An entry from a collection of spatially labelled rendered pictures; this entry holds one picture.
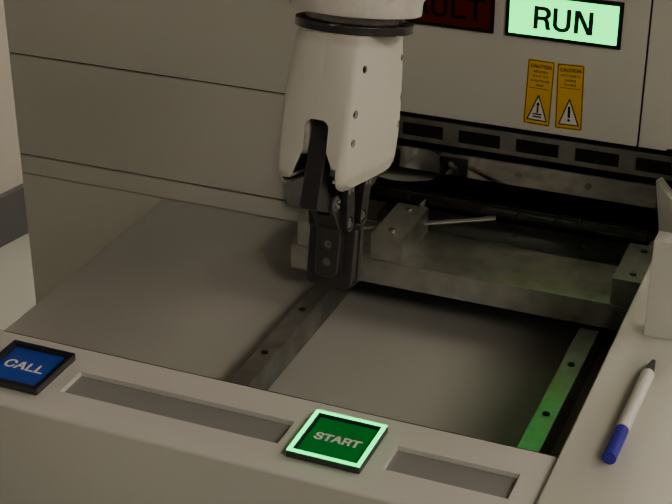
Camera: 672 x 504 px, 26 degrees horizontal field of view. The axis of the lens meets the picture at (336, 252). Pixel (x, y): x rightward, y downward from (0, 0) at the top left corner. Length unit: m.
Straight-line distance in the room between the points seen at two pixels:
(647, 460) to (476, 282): 0.44
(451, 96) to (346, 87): 0.66
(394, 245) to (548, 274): 0.15
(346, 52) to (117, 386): 0.37
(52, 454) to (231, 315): 0.42
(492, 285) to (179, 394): 0.43
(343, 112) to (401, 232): 0.58
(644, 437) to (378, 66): 0.34
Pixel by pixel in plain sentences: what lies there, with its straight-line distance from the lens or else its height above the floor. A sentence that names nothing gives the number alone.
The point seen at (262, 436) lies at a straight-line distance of 1.06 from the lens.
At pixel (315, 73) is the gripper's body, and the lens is 0.89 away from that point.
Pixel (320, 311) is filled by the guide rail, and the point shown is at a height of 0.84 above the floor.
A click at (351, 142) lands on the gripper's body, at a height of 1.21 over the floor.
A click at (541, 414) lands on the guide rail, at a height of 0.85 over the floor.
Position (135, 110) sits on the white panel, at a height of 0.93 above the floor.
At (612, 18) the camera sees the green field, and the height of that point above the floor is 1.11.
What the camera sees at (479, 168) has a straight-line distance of 1.55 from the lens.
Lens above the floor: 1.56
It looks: 27 degrees down
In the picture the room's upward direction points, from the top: straight up
